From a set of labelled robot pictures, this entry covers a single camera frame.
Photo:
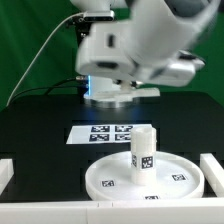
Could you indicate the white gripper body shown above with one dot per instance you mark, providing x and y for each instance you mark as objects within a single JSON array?
[{"x": 154, "y": 55}]

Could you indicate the white round table top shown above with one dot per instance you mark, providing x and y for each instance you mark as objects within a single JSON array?
[{"x": 109, "y": 178}]

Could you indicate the white cross-shaped table base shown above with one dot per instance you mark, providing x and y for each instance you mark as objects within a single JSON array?
[{"x": 126, "y": 94}]

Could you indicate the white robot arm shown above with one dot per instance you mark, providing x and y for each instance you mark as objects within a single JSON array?
[{"x": 190, "y": 17}]

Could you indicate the white marker sheet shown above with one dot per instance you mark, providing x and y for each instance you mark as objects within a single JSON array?
[{"x": 101, "y": 134}]

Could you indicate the white U-shaped obstacle fence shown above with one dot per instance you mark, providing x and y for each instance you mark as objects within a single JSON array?
[{"x": 208, "y": 210}]

